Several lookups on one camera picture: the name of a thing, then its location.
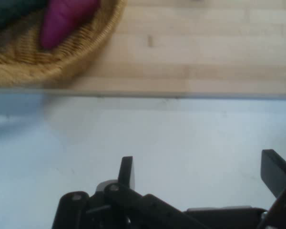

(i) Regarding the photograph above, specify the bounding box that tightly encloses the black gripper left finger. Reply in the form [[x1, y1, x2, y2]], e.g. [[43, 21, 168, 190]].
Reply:
[[51, 156, 205, 229]]

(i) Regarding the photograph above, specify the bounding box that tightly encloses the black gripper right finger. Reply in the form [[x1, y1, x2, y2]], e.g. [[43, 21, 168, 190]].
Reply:
[[257, 149, 286, 229]]

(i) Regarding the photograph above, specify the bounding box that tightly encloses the dark green cucumber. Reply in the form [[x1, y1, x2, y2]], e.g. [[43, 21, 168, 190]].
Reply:
[[0, 0, 47, 31]]

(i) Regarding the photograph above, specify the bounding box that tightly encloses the purple sweet potato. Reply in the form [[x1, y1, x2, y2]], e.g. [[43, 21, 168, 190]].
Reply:
[[39, 0, 102, 50]]

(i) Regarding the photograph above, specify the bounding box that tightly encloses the woven wicker basket with handles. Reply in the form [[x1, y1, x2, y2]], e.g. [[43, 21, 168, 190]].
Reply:
[[0, 0, 126, 84]]

